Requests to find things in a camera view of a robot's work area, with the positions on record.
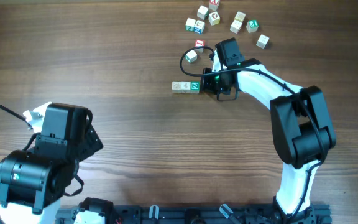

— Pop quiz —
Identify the wooden block animal drawing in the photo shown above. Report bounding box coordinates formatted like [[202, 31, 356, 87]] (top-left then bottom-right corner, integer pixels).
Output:
[[230, 19, 242, 34]]

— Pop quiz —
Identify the wooden block red X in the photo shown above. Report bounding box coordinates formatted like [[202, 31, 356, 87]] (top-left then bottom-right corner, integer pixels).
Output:
[[209, 0, 220, 11]]

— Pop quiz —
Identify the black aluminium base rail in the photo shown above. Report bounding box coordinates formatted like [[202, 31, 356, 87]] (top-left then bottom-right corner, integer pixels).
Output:
[[54, 197, 332, 224]]

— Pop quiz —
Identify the wooden block green Z top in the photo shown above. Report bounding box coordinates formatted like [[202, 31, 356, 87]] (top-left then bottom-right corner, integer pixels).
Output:
[[190, 82, 200, 94]]

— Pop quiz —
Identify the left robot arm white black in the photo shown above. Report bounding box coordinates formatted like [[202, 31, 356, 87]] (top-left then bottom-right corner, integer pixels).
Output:
[[0, 102, 103, 223]]

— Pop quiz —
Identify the wooden block green Y side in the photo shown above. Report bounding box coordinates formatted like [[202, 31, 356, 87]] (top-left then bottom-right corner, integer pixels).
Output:
[[185, 50, 198, 63]]

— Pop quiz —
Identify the wooden block green Z side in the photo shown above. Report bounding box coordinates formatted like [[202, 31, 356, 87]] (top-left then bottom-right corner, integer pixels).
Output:
[[185, 18, 196, 32]]

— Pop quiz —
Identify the wooden block green E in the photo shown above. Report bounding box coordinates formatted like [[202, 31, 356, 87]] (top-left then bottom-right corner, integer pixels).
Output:
[[246, 19, 259, 33]]

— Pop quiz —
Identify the wooden block yellow side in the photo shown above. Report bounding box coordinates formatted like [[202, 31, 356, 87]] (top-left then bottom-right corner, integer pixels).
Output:
[[234, 11, 246, 23]]

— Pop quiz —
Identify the wooden block blue 2 side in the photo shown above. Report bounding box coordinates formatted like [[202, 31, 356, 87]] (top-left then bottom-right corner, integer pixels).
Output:
[[194, 20, 205, 34]]

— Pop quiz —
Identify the wooden block soccer ball yellow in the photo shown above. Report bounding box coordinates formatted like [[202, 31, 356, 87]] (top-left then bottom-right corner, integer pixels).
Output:
[[208, 12, 220, 26]]

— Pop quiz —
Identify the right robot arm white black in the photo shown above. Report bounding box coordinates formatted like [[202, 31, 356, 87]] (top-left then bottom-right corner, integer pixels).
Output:
[[201, 38, 336, 223]]

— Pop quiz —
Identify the plain wooden block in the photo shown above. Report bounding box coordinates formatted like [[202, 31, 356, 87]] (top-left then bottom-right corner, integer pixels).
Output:
[[256, 34, 269, 49]]

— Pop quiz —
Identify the wooden block number 4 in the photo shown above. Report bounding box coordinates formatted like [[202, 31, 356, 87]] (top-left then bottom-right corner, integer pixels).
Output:
[[181, 82, 191, 93]]

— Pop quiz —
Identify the wooden block red top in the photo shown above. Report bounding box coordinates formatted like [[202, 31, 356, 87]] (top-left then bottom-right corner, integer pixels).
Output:
[[195, 39, 205, 53]]

